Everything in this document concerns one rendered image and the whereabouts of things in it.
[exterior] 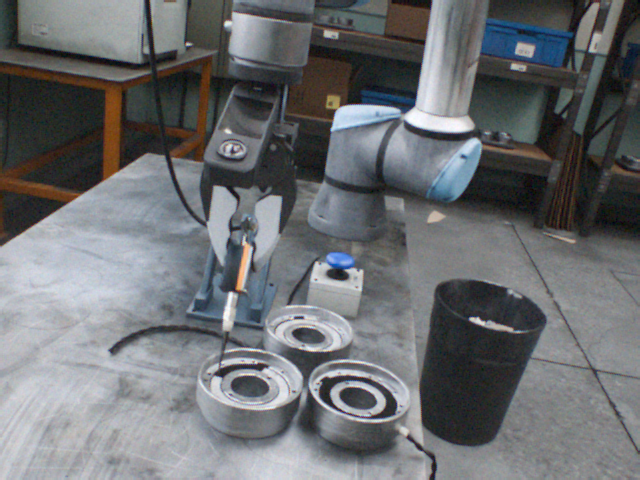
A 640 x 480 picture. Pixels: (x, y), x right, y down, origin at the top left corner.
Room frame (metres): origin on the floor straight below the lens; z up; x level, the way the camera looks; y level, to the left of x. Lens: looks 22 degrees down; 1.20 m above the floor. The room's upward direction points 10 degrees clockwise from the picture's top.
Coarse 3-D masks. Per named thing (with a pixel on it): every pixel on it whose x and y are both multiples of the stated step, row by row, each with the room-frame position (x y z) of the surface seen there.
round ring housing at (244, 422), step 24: (216, 360) 0.56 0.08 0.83; (240, 360) 0.57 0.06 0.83; (264, 360) 0.58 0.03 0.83; (288, 360) 0.57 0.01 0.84; (240, 384) 0.55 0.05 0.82; (264, 384) 0.55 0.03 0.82; (288, 384) 0.55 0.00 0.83; (216, 408) 0.49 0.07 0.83; (240, 408) 0.48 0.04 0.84; (264, 408) 0.48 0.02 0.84; (288, 408) 0.50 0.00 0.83; (240, 432) 0.49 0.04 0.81; (264, 432) 0.49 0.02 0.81
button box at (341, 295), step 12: (324, 264) 0.83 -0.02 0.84; (312, 276) 0.78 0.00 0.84; (324, 276) 0.79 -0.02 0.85; (336, 276) 0.79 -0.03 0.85; (348, 276) 0.80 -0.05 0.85; (360, 276) 0.81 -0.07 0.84; (312, 288) 0.77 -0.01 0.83; (324, 288) 0.77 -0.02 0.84; (336, 288) 0.77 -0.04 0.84; (348, 288) 0.77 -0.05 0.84; (360, 288) 0.77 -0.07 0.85; (312, 300) 0.77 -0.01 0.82; (324, 300) 0.77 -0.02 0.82; (336, 300) 0.77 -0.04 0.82; (348, 300) 0.76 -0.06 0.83; (336, 312) 0.76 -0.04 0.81; (348, 312) 0.76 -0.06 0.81
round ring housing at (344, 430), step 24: (312, 384) 0.55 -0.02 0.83; (336, 384) 0.56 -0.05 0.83; (360, 384) 0.57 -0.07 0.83; (384, 384) 0.57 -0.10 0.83; (312, 408) 0.52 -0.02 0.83; (360, 408) 0.56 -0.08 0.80; (408, 408) 0.52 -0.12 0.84; (336, 432) 0.49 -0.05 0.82; (360, 432) 0.49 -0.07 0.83; (384, 432) 0.50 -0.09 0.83
